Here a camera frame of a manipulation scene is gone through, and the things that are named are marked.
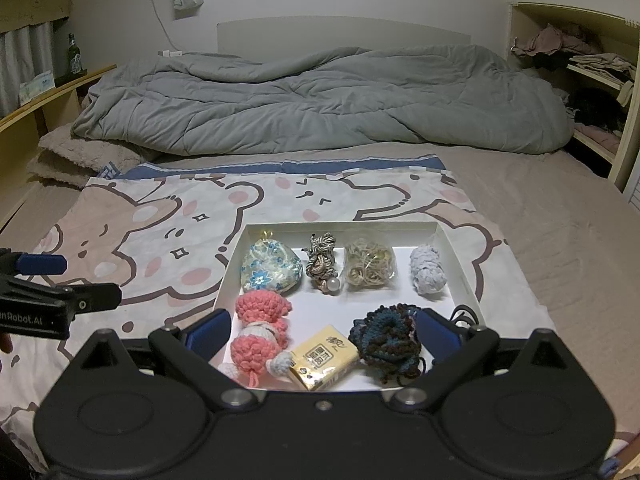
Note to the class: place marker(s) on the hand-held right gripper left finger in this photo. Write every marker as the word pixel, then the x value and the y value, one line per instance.
pixel 207 332

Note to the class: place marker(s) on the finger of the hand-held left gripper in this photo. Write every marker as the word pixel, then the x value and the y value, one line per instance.
pixel 42 264
pixel 90 296

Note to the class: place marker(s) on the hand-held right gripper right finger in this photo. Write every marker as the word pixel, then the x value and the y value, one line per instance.
pixel 437 335

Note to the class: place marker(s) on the pink crochet doll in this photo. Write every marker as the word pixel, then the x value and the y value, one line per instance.
pixel 260 327

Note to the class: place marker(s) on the dark blue brown crochet scrunchie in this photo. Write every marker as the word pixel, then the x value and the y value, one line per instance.
pixel 382 342

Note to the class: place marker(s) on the pale grey knit scrunchie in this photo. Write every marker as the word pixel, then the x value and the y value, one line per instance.
pixel 427 270

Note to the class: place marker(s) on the blue floral fabric pouch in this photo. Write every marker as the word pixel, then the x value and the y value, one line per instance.
pixel 270 262

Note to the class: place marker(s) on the clear bag of rubber bands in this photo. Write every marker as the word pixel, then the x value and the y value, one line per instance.
pixel 370 265

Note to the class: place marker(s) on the white cardboard box tray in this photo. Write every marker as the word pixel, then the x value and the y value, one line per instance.
pixel 340 310

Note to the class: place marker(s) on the yellow tissue packet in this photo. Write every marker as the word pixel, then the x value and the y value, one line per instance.
pixel 322 360

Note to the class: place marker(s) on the person's left hand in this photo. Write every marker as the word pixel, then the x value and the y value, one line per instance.
pixel 4 344

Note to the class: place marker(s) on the bear printed blanket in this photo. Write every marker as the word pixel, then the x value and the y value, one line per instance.
pixel 165 230

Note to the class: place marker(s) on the wooden side ledge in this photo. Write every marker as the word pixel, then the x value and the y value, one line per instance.
pixel 30 125

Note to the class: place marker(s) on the beige bed sheet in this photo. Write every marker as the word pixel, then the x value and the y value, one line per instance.
pixel 550 220

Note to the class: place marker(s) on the tissue box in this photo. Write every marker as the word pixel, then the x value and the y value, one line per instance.
pixel 36 87

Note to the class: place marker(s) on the grey curtain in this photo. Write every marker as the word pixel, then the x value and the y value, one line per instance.
pixel 22 65

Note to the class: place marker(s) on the green glass bottle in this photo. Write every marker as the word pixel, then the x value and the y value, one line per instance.
pixel 74 57

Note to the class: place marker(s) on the white power plug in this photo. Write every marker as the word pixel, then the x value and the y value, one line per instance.
pixel 170 53

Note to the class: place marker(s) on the white slatted door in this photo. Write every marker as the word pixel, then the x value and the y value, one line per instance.
pixel 634 185

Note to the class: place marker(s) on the grey duvet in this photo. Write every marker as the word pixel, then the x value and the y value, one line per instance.
pixel 310 100

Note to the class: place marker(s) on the cardboard sheet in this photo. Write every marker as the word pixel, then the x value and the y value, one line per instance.
pixel 35 2

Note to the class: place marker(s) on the dark clothes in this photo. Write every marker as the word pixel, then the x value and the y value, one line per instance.
pixel 595 107

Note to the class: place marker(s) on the cream shelf cabinet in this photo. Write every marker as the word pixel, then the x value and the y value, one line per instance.
pixel 625 125

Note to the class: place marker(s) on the folded beige clothes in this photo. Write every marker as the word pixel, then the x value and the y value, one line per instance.
pixel 600 66

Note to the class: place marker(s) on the pink crumpled clothes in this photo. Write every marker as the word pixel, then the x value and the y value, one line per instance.
pixel 550 40

